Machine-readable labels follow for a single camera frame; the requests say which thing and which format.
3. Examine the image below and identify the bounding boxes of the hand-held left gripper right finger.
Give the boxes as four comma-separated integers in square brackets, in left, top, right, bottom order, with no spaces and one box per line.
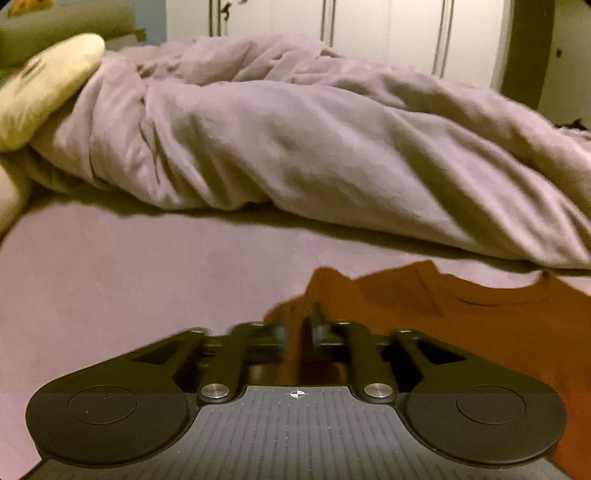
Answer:
[302,302,468,404]

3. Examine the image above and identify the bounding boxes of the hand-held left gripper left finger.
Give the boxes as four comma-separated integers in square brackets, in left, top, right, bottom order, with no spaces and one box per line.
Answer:
[124,302,290,405]

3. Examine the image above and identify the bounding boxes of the orange t-shirt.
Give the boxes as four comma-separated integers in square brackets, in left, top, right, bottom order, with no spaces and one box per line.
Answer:
[263,261,591,480]

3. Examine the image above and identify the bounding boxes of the lilac bed sheet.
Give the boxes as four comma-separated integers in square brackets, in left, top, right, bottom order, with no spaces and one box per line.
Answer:
[0,189,591,402]

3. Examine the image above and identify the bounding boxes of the lilac duvet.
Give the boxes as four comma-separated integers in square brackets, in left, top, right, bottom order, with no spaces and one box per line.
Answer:
[28,34,591,271]

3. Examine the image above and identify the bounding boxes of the white wardrobe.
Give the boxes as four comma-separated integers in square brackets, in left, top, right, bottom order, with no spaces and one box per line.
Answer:
[165,0,509,93]

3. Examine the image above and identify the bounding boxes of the cream round face pillow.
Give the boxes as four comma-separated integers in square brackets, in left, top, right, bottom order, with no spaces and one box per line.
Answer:
[0,33,106,153]

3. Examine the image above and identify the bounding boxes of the grey padded headboard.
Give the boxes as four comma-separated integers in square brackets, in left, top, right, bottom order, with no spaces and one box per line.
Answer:
[0,0,147,86]

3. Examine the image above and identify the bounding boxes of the orange plush toy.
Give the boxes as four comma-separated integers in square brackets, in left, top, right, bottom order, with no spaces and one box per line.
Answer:
[9,0,52,17]

